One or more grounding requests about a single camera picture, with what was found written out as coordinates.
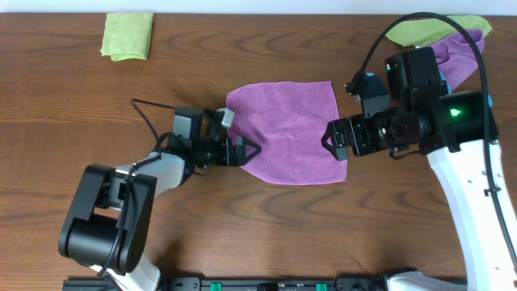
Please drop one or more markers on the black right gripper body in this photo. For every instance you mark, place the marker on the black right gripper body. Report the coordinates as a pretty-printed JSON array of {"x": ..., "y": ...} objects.
[{"x": 350, "y": 137}]

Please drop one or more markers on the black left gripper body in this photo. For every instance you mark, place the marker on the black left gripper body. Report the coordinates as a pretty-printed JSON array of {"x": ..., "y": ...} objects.
[{"x": 233, "y": 152}]

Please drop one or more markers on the purple microfiber cloth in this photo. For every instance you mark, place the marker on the purple microfiber cloth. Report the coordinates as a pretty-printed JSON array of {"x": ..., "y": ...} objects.
[{"x": 288, "y": 120}]

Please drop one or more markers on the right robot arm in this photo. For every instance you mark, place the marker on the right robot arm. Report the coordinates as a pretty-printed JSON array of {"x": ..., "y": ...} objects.
[{"x": 458, "y": 135}]

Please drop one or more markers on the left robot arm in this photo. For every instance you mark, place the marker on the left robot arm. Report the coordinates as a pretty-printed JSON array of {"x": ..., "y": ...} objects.
[{"x": 107, "y": 224}]

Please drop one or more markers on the purple cloth in pile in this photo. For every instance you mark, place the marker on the purple cloth in pile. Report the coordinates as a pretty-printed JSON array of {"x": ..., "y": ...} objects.
[{"x": 455, "y": 59}]

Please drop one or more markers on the green cloth in pile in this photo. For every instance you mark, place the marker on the green cloth in pile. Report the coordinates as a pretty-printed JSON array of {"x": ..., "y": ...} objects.
[{"x": 429, "y": 31}]

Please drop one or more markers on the folded light green cloth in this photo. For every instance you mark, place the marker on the folded light green cloth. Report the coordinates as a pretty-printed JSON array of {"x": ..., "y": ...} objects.
[{"x": 127, "y": 35}]

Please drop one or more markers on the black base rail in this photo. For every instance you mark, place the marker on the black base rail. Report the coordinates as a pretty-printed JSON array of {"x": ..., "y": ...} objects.
[{"x": 197, "y": 284}]

